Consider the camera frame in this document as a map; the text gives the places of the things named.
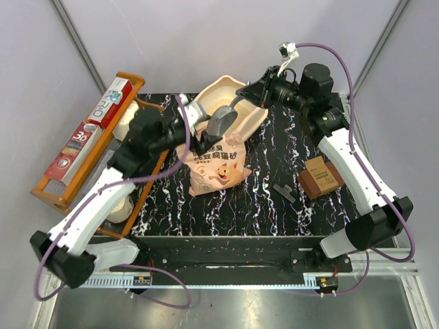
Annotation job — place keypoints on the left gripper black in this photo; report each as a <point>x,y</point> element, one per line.
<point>206,142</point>

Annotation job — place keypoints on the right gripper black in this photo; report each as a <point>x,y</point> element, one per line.
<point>262,92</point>

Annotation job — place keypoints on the grey metal scoop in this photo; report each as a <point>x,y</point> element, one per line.
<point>223,118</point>

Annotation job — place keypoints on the pink cat litter bag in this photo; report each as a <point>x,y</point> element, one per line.
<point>222,166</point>

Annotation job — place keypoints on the grey bag clip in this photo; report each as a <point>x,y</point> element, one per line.
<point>285,191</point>

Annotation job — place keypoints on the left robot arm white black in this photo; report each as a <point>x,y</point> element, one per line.
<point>66,250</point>

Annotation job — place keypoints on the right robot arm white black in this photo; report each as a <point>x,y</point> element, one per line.
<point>382,214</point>

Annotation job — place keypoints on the red white RiO toothpaste box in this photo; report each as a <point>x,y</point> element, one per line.
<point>110,102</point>

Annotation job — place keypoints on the red 3D toothpaste box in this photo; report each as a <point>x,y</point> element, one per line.
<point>66,164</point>

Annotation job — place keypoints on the white plastic bottle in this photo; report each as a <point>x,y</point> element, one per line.
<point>121,129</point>

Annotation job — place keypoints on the orange wooden shelf rack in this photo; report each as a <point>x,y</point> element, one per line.
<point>65,198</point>

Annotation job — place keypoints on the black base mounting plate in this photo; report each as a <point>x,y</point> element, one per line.
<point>291,253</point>

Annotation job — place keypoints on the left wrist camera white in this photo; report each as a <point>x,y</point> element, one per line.
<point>194,111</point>

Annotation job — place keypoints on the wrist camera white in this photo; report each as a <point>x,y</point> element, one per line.
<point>194,111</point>
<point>288,53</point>

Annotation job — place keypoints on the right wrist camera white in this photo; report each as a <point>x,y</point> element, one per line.
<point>288,53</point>

